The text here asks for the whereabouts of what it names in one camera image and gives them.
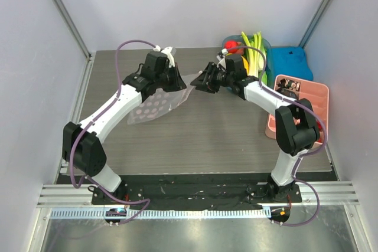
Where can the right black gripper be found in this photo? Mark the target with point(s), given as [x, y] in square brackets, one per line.
[211, 76]

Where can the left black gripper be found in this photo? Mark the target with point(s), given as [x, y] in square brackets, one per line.
[178, 83]

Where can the clear pink-dotted zip bag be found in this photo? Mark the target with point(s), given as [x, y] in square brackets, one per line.
[155, 101]

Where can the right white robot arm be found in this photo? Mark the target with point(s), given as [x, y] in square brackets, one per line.
[296, 127]

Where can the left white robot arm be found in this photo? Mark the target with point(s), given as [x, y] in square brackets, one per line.
[82, 142]

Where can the teal food tray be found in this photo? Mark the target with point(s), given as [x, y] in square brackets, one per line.
[242, 52]

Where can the yellow banana bunch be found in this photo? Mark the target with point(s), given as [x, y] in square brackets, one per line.
[245, 63]

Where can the dark items in organizer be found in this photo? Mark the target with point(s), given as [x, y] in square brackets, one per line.
[288, 88]

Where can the blue cloth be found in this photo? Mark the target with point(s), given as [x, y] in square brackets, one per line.
[290, 61]

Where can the red item in organizer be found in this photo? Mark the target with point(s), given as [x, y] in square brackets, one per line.
[321, 137]

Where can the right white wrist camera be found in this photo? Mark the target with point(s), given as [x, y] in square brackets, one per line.
[221, 57]

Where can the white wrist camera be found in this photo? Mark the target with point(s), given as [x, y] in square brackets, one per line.
[221, 57]
[169, 52]

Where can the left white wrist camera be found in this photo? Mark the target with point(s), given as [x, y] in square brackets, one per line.
[169, 52]

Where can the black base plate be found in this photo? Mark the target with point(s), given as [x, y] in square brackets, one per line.
[199, 192]

